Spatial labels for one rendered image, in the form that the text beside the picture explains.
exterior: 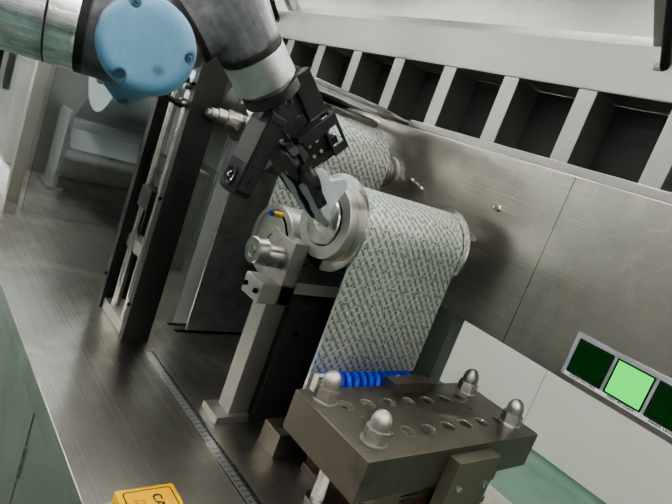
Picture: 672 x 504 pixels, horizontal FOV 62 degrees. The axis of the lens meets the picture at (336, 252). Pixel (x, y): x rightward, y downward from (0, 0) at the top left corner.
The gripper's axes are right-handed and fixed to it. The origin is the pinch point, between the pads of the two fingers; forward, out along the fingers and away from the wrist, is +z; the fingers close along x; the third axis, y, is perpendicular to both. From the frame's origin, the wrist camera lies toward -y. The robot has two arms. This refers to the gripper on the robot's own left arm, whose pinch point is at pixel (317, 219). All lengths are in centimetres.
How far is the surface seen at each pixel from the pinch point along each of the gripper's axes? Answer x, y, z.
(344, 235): -3.2, 1.3, 2.8
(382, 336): -4.2, -0.7, 23.4
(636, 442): 23, 110, 259
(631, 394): -35, 17, 32
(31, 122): 98, -20, -6
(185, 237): 70, -9, 30
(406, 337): -4.2, 3.1, 27.9
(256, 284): 4.6, -11.4, 5.6
